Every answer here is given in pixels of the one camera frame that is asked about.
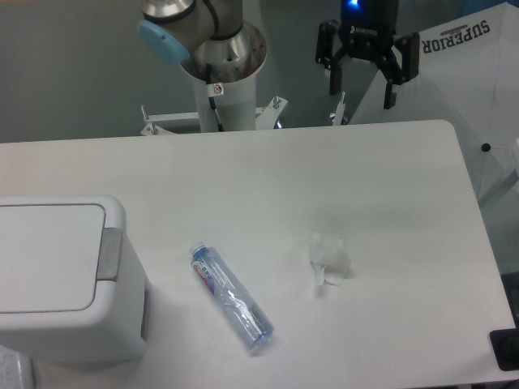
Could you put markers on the white umbrella with lettering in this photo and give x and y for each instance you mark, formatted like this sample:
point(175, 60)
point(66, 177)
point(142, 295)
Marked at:
point(468, 76)

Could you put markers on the black device at table edge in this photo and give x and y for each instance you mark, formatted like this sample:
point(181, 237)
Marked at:
point(505, 346)

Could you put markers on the white trash can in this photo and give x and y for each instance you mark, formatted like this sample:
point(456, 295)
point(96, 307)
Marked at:
point(72, 286)

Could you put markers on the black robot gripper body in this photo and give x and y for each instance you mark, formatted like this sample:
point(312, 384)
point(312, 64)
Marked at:
point(367, 28)

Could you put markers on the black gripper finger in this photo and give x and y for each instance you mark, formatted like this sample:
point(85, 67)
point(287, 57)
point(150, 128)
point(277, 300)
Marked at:
point(399, 63)
point(325, 55)

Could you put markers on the crumpled white tissue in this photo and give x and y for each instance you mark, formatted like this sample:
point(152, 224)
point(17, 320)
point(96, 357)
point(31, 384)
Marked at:
point(328, 258)

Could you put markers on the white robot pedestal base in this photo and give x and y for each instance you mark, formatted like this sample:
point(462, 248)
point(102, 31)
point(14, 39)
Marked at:
point(220, 107)

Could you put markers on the clear plastic water bottle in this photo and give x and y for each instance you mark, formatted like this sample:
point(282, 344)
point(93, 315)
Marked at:
point(244, 314)

